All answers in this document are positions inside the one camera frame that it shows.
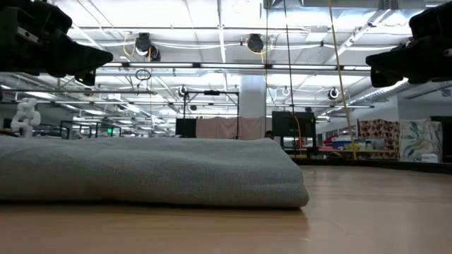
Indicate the silver ventilation duct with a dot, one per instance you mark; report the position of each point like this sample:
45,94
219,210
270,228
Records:
385,92

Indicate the black table edge rail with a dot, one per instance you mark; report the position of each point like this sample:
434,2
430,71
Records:
388,165

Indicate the person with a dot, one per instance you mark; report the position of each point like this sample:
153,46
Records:
269,134

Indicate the grey towel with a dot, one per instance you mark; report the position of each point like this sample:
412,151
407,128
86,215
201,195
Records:
159,173

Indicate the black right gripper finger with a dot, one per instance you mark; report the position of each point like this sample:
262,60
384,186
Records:
406,60
381,80

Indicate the small black monitor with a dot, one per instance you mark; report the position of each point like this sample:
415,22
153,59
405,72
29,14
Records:
185,127

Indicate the white building pillar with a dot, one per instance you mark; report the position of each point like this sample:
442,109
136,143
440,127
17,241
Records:
252,95

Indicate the wooden workbench with bottles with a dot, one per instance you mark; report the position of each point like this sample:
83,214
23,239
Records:
367,151

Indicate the black metal workstation frame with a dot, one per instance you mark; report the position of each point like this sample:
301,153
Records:
88,128

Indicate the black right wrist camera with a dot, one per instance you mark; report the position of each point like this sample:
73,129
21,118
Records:
434,21

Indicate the dark cabinet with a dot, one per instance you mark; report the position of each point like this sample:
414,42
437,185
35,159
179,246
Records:
445,137

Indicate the brown flower print cloth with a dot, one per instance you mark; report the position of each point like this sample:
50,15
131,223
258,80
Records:
379,135

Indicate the black metal frame stand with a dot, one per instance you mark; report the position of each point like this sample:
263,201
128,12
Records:
211,92

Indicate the pink hanging cloth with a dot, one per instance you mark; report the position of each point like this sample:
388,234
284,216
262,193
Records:
226,128

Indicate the white robot figure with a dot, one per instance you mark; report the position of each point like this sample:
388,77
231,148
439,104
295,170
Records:
25,116

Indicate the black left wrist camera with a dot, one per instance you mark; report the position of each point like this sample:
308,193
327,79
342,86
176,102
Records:
46,14

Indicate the leaf print cloth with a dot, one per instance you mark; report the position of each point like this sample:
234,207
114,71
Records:
420,139

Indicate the long ceiling light bar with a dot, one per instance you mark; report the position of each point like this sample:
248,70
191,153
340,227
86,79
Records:
229,65

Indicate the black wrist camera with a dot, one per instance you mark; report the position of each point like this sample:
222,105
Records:
46,14
434,21

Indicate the black monitor on stand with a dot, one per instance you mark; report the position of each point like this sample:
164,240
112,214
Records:
286,123

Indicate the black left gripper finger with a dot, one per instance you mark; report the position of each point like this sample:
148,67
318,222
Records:
77,58
88,78

